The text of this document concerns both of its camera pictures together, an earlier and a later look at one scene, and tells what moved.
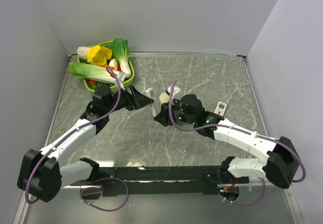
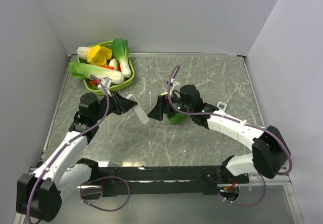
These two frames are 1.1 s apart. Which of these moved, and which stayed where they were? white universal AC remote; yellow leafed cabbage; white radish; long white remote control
Moved: long white remote control
Stayed: white radish; yellow leafed cabbage; white universal AC remote
